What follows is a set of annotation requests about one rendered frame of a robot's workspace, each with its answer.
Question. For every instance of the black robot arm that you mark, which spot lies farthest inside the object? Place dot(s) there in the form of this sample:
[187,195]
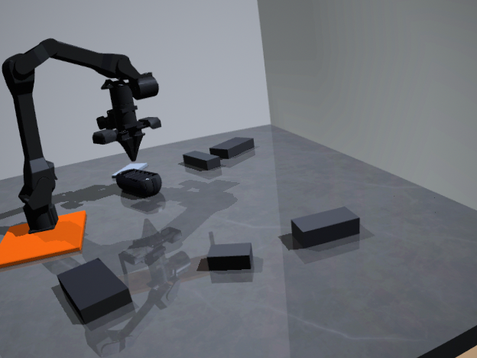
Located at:
[18,72]

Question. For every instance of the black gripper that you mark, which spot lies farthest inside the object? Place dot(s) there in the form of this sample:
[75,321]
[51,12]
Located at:
[127,130]

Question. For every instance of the dark grey switch panel with green rocker switches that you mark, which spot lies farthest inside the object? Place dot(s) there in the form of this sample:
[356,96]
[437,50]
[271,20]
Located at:
[144,183]

